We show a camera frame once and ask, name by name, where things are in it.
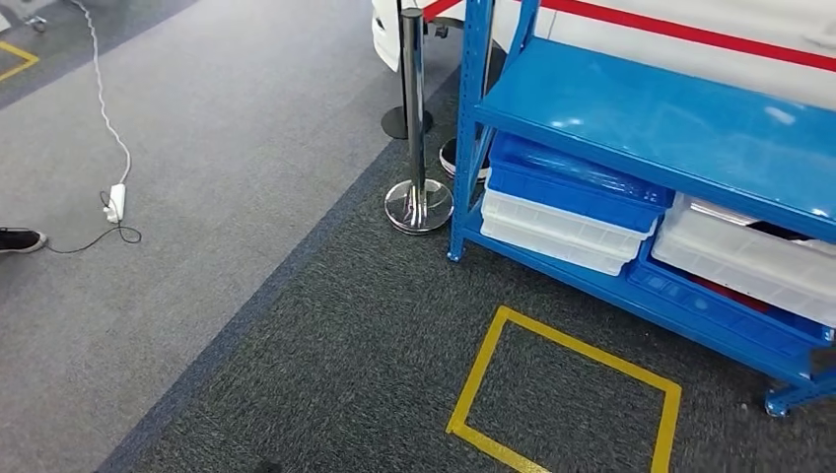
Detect black pole stand disc base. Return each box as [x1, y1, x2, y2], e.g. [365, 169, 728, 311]
[381, 0, 435, 141]

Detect person's foot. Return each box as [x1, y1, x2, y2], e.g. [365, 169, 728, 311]
[0, 227, 49, 255]

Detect yellow floor tape square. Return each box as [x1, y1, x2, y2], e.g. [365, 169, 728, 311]
[446, 304, 683, 473]

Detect chrome stanchion post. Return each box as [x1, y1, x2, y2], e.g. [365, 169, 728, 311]
[383, 7, 455, 237]
[439, 26, 496, 183]

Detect thin black floor wire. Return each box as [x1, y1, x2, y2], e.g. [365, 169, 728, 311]
[45, 190, 144, 256]

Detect white plastic bin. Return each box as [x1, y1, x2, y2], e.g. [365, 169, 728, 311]
[652, 192, 836, 330]
[479, 218, 630, 278]
[481, 189, 659, 262]

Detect red barrier belt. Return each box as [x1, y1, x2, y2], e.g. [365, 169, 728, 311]
[538, 0, 836, 74]
[423, 0, 465, 22]

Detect white power cable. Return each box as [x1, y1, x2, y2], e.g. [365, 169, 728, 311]
[68, 0, 132, 188]

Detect blue metal shelf rack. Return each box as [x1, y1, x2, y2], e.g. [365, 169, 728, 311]
[447, 0, 836, 419]

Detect white car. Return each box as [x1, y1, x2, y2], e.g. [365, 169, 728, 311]
[371, 0, 836, 112]

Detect white power strip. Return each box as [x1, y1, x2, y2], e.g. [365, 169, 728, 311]
[105, 183, 127, 226]

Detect blue plastic bin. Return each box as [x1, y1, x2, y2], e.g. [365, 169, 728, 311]
[628, 241, 835, 369]
[486, 132, 676, 235]

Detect red item in bin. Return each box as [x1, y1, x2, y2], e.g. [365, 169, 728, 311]
[690, 274, 773, 314]

